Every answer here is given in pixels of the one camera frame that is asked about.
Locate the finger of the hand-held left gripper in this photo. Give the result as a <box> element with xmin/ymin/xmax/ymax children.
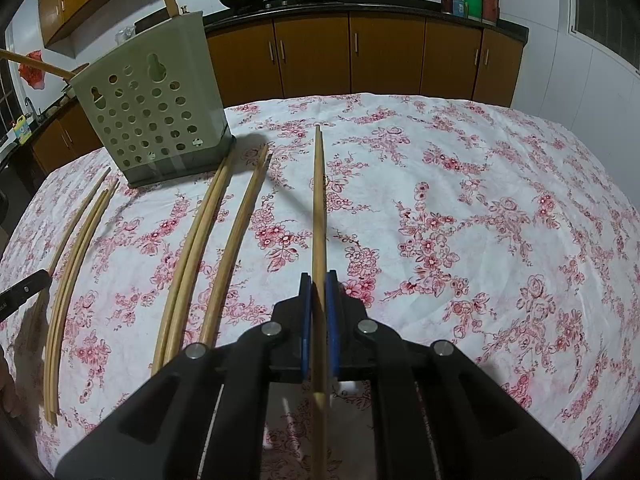
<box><xmin>0</xmin><ymin>269</ymin><xmax>52</xmax><ymax>321</ymax></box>

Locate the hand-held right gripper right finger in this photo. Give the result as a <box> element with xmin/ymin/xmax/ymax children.
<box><xmin>324</xmin><ymin>270</ymin><xmax>583</xmax><ymax>480</ymax></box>

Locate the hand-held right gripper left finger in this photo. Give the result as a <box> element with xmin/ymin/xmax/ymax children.
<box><xmin>55</xmin><ymin>272</ymin><xmax>313</xmax><ymax>480</ymax></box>

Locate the green perforated chopstick holder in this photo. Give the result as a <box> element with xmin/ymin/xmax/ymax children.
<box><xmin>69</xmin><ymin>6</ymin><xmax>237</xmax><ymax>188</ymax></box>

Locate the person's left hand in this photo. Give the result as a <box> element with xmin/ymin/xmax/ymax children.
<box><xmin>0</xmin><ymin>347</ymin><xmax>22</xmax><ymax>418</ymax></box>

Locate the red floral tablecloth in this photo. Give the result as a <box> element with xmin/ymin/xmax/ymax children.
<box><xmin>0</xmin><ymin>92</ymin><xmax>640</xmax><ymax>480</ymax></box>

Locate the small barred window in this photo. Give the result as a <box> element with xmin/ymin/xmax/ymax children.
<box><xmin>0</xmin><ymin>77</ymin><xmax>17</xmax><ymax>133</ymax></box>

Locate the red hanging plastic bag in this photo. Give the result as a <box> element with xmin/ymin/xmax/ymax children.
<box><xmin>19</xmin><ymin>51</ymin><xmax>47</xmax><ymax>89</ymax></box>

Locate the dark wooden cutting board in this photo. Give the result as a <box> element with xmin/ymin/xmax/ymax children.
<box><xmin>134</xmin><ymin>12</ymin><xmax>170</xmax><ymax>32</ymax></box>

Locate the black kitchen countertop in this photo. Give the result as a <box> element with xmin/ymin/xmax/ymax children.
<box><xmin>0</xmin><ymin>0</ymin><xmax>530</xmax><ymax>161</ymax></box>

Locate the large barred window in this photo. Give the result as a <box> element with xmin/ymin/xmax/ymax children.
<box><xmin>569</xmin><ymin>0</ymin><xmax>640</xmax><ymax>72</ymax></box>

